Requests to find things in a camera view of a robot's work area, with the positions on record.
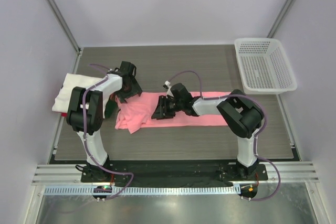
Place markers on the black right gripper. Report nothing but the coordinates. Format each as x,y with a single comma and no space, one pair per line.
162,112

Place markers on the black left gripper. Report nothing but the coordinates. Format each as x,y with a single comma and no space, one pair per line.
135,90

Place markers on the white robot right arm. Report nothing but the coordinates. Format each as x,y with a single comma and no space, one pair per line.
241,114

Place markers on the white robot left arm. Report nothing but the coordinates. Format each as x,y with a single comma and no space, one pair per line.
85,115

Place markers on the folded green t shirt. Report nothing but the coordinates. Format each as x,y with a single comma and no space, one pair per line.
110,107

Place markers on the folded white t shirt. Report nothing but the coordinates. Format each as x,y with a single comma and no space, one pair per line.
71,81

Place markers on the white plastic basket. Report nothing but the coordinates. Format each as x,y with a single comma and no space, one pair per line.
264,66

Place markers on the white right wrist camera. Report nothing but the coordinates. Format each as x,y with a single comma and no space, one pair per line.
167,86

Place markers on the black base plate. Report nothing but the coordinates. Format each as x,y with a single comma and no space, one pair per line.
173,174

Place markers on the slotted cable duct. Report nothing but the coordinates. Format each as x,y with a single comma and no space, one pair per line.
96,190

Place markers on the left aluminium frame post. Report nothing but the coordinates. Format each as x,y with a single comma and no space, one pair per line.
59,17

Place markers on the aluminium frame post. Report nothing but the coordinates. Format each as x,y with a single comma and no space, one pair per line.
59,17
284,11

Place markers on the aluminium rail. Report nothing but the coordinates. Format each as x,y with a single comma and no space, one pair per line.
290,172

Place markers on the right aluminium frame post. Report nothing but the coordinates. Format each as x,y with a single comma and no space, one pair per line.
284,11

